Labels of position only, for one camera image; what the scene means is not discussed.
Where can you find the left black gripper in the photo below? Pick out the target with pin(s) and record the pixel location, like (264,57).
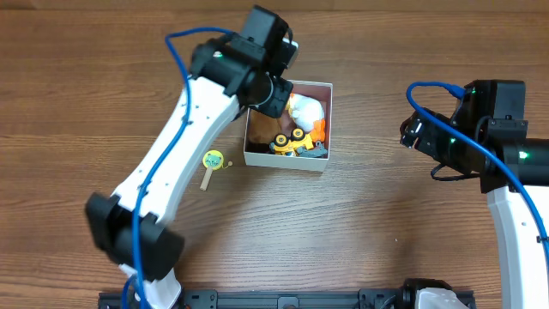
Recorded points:
(277,99)

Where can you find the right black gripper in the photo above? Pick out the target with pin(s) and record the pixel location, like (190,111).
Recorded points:
(419,134)

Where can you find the brown plush toy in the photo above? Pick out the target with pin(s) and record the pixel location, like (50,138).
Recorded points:
(263,129)

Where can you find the white plush duck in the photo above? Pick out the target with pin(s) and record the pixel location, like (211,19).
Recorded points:
(308,114)

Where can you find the yellow toy crane truck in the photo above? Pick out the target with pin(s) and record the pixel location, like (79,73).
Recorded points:
(300,144)

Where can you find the yellow cat rattle drum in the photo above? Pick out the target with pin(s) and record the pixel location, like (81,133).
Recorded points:
(213,160)

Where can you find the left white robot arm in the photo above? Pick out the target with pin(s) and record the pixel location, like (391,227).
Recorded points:
(228,75)

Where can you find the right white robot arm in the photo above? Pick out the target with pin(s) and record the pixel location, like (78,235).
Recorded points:
(521,228)

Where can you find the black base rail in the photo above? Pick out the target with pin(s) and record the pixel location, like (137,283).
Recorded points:
(212,299)

